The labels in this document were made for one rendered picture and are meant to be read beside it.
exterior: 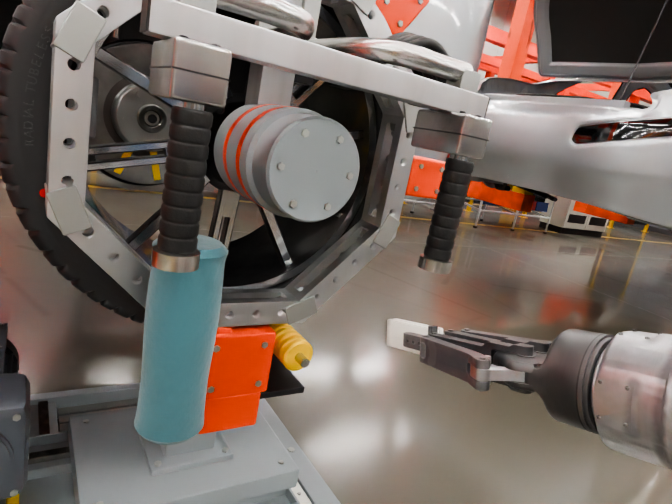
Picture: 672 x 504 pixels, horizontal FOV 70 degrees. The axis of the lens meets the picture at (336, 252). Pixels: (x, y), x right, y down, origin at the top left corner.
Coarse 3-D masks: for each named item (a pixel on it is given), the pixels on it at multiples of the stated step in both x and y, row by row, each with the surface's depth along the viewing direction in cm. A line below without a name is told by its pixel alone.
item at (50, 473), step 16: (64, 432) 105; (32, 448) 102; (48, 448) 102; (64, 448) 99; (32, 464) 95; (48, 464) 95; (64, 464) 96; (32, 480) 94; (48, 480) 94; (64, 480) 95; (16, 496) 85; (32, 496) 90; (48, 496) 91; (64, 496) 91; (272, 496) 101; (288, 496) 101
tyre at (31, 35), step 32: (32, 0) 58; (64, 0) 59; (32, 32) 58; (0, 64) 59; (32, 64) 59; (0, 96) 59; (32, 96) 60; (0, 128) 60; (32, 128) 61; (0, 160) 61; (32, 160) 62; (32, 192) 63; (32, 224) 64; (352, 224) 92; (64, 256) 68; (96, 288) 71
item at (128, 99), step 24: (120, 48) 107; (144, 48) 109; (96, 72) 106; (144, 72) 110; (120, 96) 107; (144, 96) 108; (120, 120) 107; (168, 120) 112; (96, 144) 110; (144, 168) 117
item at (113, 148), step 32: (320, 32) 81; (320, 96) 98; (352, 96) 88; (352, 128) 92; (96, 160) 69; (128, 160) 70; (160, 160) 72; (224, 192) 79; (224, 224) 82; (288, 224) 102; (320, 224) 95; (256, 256) 96; (288, 256) 89; (224, 288) 82; (256, 288) 85
